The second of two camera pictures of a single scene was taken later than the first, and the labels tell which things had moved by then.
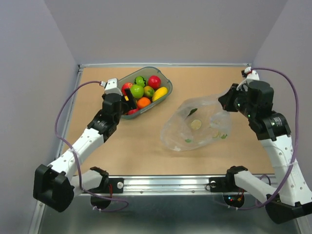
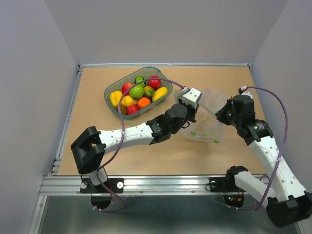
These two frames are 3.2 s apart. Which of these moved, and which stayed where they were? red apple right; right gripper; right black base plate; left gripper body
Moved: left gripper body; right gripper
Stayed: right black base plate; red apple right
